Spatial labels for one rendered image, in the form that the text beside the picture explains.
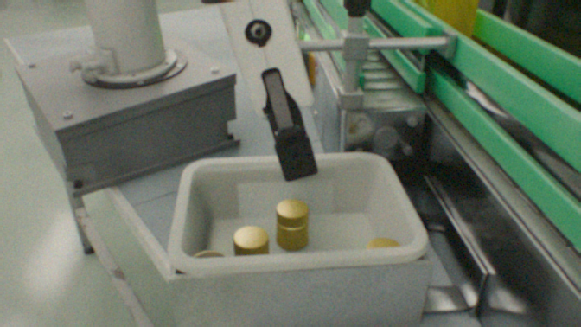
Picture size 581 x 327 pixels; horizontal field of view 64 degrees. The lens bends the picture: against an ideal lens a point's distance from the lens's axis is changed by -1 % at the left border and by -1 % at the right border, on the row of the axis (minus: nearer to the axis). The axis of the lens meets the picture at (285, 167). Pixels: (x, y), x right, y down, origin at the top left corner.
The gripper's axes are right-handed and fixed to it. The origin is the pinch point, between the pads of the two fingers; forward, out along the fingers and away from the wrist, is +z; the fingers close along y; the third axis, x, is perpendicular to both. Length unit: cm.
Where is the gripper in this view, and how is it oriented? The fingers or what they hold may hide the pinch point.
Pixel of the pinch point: (293, 145)
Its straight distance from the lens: 44.7
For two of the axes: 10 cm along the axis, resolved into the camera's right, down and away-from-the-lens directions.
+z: 2.6, 8.1, 5.2
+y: -1.1, -5.1, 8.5
